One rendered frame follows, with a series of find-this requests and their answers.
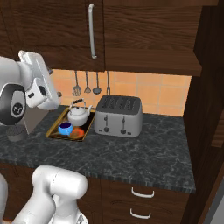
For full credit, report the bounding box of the dark wood cabinet door with handle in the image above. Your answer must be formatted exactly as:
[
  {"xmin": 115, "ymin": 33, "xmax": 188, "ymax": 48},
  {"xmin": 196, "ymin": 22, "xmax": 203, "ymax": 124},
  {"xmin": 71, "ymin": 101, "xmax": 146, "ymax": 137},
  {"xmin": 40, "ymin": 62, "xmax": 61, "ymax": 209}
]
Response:
[{"xmin": 0, "ymin": 0, "xmax": 106, "ymax": 73}]

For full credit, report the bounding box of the dark grey round pot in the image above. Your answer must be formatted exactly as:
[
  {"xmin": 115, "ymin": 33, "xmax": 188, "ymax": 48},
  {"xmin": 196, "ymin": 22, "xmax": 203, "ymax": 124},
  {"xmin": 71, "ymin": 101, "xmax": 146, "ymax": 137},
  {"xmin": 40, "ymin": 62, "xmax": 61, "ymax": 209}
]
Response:
[{"xmin": 5, "ymin": 124, "xmax": 28, "ymax": 143}]

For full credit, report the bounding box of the dark wood drawer front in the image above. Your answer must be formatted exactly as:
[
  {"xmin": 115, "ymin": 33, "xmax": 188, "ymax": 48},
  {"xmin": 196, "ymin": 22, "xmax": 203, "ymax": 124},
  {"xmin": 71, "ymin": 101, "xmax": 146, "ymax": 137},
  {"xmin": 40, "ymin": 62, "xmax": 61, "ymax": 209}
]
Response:
[
  {"xmin": 101, "ymin": 200, "xmax": 187, "ymax": 224},
  {"xmin": 100, "ymin": 178, "xmax": 191, "ymax": 208}
]

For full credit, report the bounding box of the silver four-slot toaster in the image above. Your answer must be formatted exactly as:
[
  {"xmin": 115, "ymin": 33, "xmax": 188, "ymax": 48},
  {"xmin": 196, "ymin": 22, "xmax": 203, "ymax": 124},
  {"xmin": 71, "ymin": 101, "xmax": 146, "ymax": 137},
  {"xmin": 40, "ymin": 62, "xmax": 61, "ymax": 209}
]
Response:
[{"xmin": 93, "ymin": 94, "xmax": 144, "ymax": 139}]

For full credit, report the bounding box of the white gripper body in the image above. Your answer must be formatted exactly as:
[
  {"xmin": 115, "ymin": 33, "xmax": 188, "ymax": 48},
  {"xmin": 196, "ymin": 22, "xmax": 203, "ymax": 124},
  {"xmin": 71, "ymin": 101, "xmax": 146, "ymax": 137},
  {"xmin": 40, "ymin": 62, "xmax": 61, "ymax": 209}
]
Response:
[{"xmin": 18, "ymin": 50, "xmax": 62, "ymax": 111}]

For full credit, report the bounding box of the hanging grey fork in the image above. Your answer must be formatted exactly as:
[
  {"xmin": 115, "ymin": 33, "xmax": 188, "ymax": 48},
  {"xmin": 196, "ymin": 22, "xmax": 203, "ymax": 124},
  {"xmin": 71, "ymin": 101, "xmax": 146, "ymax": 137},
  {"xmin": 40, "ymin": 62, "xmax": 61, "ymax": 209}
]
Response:
[{"xmin": 105, "ymin": 70, "xmax": 112, "ymax": 95}]

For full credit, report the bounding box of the orange round fruit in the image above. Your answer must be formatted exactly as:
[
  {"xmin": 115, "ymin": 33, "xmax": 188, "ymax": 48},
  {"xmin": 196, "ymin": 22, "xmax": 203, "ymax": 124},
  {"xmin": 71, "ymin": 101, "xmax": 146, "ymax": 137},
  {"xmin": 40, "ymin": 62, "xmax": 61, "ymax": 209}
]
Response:
[{"xmin": 69, "ymin": 127, "xmax": 86, "ymax": 140}]

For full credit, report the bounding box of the hanging grey ladle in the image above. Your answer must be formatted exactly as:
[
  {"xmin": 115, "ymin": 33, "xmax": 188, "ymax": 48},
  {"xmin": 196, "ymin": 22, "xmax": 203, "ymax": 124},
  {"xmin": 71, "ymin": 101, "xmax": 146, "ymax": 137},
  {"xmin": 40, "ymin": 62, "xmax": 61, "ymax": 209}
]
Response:
[{"xmin": 92, "ymin": 71, "xmax": 102, "ymax": 95}]

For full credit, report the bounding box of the blue mug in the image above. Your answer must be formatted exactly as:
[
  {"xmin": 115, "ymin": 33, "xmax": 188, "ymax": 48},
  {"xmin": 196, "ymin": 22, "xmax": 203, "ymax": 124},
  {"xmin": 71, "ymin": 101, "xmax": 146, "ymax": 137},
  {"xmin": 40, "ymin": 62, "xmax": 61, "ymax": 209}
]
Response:
[{"xmin": 58, "ymin": 122, "xmax": 74, "ymax": 137}]

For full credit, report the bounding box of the silver cabinet door handle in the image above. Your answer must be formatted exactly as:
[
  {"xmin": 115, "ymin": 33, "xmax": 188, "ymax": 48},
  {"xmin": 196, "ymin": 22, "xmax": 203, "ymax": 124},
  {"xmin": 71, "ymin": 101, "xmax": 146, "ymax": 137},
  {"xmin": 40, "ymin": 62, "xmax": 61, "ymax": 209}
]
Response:
[{"xmin": 87, "ymin": 3, "xmax": 98, "ymax": 60}]

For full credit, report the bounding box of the hanging grey slotted turner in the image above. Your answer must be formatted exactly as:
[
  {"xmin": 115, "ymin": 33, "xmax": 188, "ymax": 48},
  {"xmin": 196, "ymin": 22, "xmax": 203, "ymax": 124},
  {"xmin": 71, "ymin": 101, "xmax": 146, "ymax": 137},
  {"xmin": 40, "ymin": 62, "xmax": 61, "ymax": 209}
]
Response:
[{"xmin": 72, "ymin": 70, "xmax": 81, "ymax": 97}]

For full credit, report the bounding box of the white kettle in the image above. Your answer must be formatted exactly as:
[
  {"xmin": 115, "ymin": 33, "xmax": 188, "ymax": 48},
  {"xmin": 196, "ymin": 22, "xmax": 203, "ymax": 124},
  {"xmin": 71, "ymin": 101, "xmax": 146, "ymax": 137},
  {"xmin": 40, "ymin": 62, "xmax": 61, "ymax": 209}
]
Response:
[{"xmin": 66, "ymin": 98, "xmax": 94, "ymax": 127}]

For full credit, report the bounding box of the black tray with gold rim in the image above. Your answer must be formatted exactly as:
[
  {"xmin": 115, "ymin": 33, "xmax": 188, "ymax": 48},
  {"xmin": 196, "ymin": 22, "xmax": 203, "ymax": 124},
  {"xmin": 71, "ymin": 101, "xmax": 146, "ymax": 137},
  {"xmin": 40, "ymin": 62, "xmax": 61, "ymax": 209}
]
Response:
[{"xmin": 45, "ymin": 107, "xmax": 96, "ymax": 143}]

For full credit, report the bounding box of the tall dark wood cabinet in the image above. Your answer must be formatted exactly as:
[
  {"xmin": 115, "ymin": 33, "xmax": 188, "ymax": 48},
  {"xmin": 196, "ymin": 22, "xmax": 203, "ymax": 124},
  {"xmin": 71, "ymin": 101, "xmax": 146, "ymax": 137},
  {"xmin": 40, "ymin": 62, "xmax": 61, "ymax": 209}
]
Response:
[{"xmin": 179, "ymin": 0, "xmax": 224, "ymax": 224}]

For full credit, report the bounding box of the hanging grey spatula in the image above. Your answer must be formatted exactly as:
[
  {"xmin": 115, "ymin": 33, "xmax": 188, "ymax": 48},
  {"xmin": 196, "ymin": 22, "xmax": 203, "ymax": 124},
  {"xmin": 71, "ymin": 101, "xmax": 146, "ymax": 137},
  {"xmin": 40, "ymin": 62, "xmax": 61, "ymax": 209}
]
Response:
[{"xmin": 83, "ymin": 70, "xmax": 92, "ymax": 95}]

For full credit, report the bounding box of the white drawer handle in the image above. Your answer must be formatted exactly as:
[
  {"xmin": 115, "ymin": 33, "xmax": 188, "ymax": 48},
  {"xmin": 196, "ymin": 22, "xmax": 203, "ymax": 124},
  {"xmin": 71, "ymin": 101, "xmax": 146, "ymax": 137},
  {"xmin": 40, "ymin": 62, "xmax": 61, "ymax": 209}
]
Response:
[
  {"xmin": 129, "ymin": 207, "xmax": 152, "ymax": 221},
  {"xmin": 130, "ymin": 186, "xmax": 156, "ymax": 200}
]

